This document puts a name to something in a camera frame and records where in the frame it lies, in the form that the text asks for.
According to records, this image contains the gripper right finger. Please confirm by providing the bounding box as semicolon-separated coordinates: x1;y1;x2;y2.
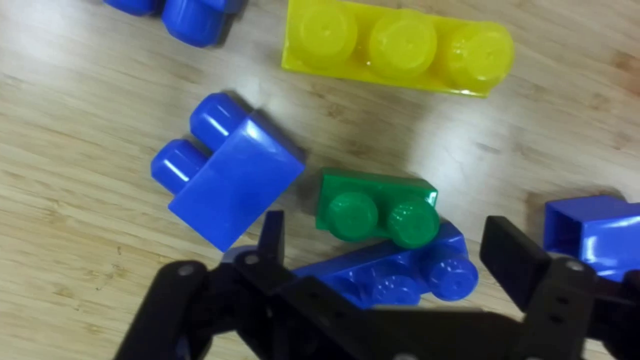
479;215;640;360

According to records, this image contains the hollow blue toy block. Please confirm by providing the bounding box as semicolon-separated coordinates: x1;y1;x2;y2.
542;194;640;284

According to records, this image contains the green two-stud toy block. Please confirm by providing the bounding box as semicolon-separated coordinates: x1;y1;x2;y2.
314;167;441;250

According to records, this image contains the long blue toy block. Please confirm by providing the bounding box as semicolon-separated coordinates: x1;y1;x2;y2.
222;220;480;310

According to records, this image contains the blue two-stud toy block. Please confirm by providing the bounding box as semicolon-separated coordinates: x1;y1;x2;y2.
150;92;306;253
102;0;247;49

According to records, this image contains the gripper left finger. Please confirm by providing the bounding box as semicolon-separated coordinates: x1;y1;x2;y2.
114;209;301;360

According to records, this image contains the yellow three-stud toy block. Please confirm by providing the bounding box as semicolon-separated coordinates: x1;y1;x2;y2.
281;0;516;98

